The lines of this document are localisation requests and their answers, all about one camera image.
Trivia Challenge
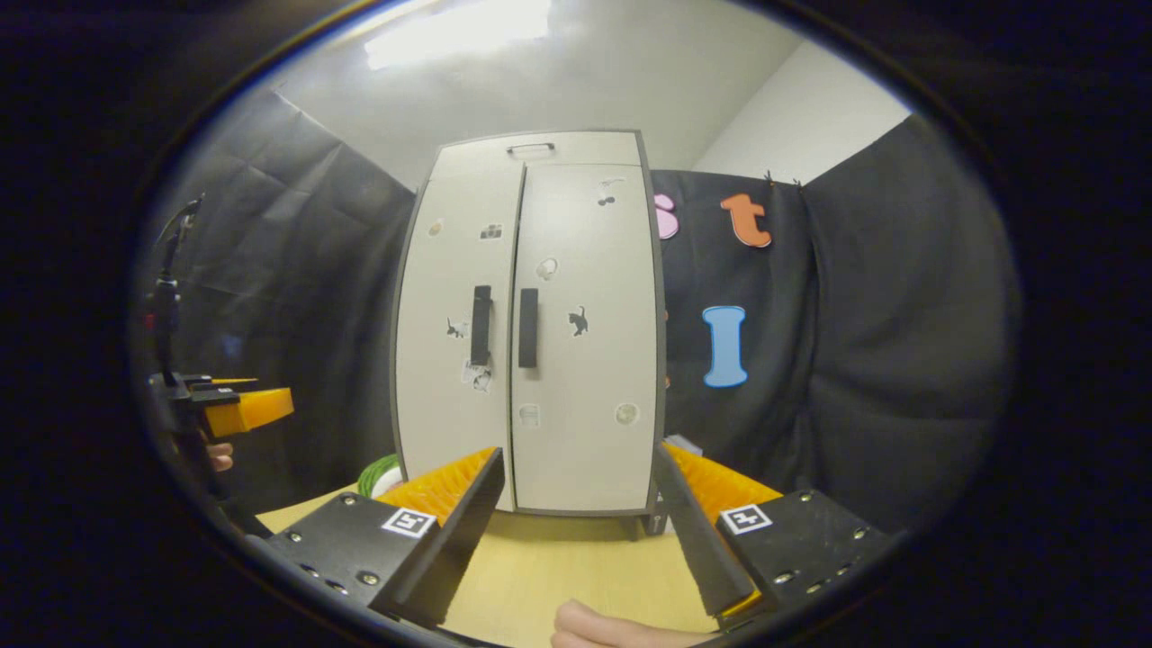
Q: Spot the black backdrop cloth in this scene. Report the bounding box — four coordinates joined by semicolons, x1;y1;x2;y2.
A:
144;90;1022;532

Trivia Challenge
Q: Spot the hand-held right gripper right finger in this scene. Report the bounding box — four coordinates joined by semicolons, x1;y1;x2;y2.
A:
652;441;892;631

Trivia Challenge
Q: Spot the green striped toy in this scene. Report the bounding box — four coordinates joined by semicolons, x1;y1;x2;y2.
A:
357;454;403;499

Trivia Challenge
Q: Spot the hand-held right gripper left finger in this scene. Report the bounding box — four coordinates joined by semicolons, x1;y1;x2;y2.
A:
267;447;507;628

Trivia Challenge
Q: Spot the white shoe cabinet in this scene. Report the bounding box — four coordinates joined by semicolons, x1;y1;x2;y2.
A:
391;129;669;518

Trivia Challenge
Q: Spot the white shoe cabinet door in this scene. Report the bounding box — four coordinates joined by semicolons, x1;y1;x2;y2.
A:
393;162;526;512
510;162;667;517

